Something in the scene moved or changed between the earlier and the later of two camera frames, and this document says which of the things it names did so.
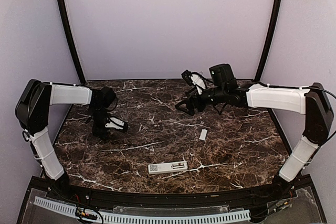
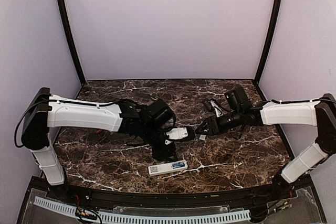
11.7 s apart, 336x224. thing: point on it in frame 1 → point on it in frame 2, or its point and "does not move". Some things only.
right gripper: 190,105 → 212,123
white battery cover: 203,134 does not move
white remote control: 161,168 does not move
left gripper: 99,132 → 162,155
